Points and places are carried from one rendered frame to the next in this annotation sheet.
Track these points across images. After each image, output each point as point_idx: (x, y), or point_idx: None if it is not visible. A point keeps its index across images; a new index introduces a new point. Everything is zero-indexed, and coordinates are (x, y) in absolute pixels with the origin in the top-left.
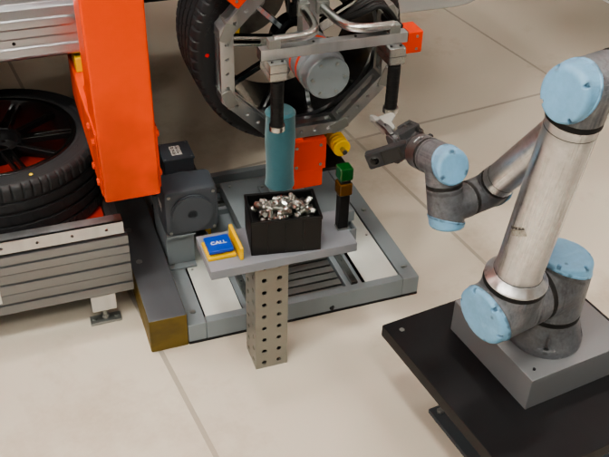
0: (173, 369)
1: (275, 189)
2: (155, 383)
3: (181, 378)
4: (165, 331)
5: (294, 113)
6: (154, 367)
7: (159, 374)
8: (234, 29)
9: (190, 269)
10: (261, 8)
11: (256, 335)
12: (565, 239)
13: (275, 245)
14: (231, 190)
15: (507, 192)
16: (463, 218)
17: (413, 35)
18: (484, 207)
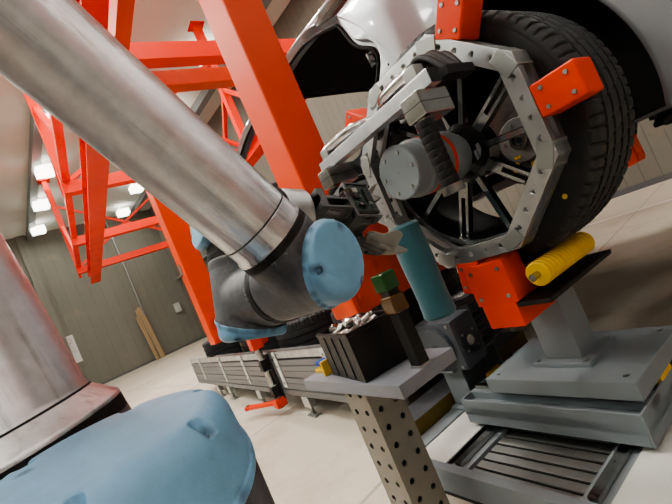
0: (373, 492)
1: (424, 318)
2: (353, 495)
3: (365, 503)
4: None
5: (403, 225)
6: (369, 483)
7: (364, 490)
8: (367, 160)
9: (465, 412)
10: (414, 135)
11: (383, 485)
12: (193, 413)
13: (338, 366)
14: (533, 342)
15: (229, 255)
16: (232, 317)
17: (558, 74)
18: (260, 299)
